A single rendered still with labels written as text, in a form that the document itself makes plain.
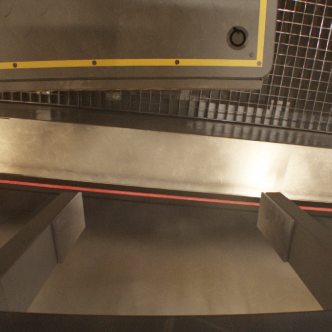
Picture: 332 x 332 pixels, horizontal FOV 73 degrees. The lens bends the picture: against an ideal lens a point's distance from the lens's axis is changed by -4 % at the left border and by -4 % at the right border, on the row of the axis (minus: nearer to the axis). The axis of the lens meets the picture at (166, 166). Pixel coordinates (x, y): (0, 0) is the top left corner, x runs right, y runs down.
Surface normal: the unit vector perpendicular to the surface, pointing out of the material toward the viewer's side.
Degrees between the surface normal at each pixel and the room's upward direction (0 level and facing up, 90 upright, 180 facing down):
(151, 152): 1
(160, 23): 0
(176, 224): 80
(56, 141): 1
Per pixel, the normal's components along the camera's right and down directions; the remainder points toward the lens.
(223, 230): 0.10, -0.88
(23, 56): 0.00, 0.26
